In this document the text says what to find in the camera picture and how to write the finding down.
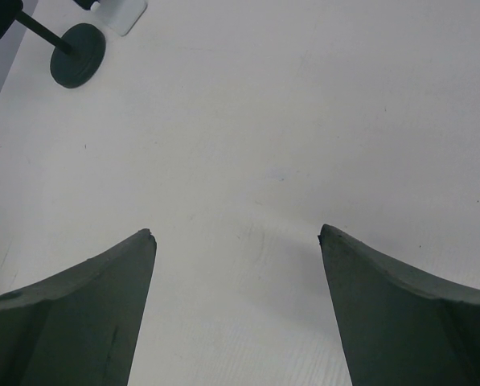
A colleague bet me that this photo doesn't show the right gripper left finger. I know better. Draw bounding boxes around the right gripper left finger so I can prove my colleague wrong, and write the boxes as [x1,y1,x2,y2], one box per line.
[0,229,156,385]

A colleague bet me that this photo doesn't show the white folding phone stand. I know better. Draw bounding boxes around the white folding phone stand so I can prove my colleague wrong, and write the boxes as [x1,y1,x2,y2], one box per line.
[90,0,148,36]

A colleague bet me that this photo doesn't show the black round base phone holder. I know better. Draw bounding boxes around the black round base phone holder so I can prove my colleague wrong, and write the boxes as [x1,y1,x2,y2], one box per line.
[16,10,106,89]

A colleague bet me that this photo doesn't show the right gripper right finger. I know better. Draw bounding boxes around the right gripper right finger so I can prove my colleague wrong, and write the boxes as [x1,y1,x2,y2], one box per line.
[318,224,480,385]

